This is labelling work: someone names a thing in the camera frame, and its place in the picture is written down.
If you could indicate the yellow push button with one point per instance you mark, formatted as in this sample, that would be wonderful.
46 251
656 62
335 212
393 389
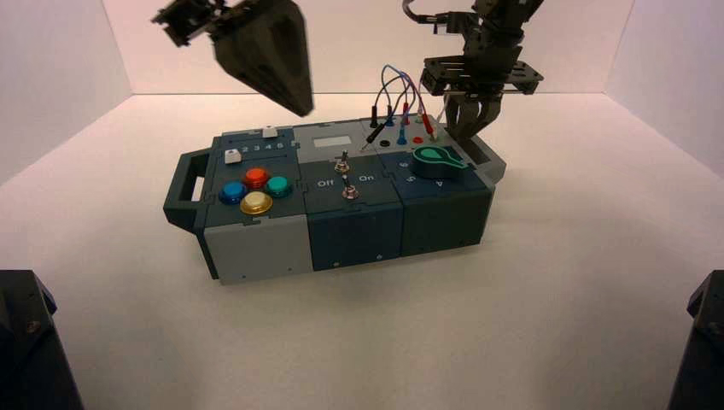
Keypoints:
255 203

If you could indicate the white slider key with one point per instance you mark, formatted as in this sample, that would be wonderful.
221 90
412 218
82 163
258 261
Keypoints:
231 156
269 132

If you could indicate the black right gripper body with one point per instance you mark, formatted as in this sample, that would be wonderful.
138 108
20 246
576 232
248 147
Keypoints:
486 68

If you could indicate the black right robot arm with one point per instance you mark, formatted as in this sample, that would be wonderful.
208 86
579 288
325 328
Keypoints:
509 8

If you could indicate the blue push button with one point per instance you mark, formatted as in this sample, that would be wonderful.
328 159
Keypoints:
232 193

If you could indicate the teal push button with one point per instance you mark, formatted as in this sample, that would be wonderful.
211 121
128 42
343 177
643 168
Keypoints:
277 186

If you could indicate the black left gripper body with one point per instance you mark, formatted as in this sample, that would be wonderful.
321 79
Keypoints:
186 20

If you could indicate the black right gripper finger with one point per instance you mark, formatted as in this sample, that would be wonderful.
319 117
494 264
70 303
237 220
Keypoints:
486 113
459 119

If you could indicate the metal toggle switch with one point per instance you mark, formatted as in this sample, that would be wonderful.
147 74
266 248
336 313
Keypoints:
341 164
349 193

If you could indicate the green rotary knob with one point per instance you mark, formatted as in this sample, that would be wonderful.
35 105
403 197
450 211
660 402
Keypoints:
438 160

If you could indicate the blue grey control box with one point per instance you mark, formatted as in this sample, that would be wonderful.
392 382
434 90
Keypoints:
350 226

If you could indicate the orange push button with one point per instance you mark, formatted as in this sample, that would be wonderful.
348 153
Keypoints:
256 178

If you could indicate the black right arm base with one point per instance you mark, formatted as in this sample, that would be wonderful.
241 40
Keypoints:
701 351

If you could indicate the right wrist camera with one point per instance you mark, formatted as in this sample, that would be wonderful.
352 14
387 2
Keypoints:
455 24

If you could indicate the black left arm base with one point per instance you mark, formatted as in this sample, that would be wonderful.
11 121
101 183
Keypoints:
28 351

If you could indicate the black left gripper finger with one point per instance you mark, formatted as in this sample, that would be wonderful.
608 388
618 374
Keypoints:
249 56
291 45

